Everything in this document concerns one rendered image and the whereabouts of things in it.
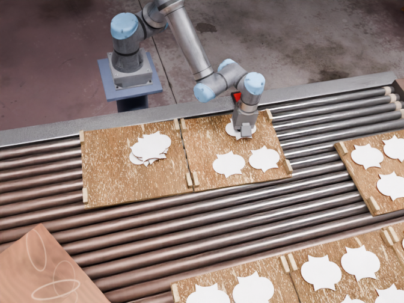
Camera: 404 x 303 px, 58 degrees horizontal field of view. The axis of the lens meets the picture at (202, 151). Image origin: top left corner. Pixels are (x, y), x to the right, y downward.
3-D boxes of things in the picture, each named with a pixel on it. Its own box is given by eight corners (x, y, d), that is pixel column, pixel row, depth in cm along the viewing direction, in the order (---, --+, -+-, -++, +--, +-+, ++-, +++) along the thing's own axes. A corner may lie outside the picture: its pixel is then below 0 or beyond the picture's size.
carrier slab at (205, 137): (178, 122, 161) (179, 119, 159) (266, 112, 168) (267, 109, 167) (194, 192, 143) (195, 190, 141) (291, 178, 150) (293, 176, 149)
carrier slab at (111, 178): (80, 133, 153) (80, 131, 152) (177, 122, 161) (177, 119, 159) (85, 210, 135) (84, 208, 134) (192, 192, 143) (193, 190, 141)
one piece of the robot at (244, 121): (240, 119, 138) (233, 142, 152) (263, 118, 139) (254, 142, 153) (235, 95, 144) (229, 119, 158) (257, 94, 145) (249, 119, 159)
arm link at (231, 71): (211, 65, 136) (232, 83, 132) (232, 53, 141) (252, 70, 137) (208, 80, 142) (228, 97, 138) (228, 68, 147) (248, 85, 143)
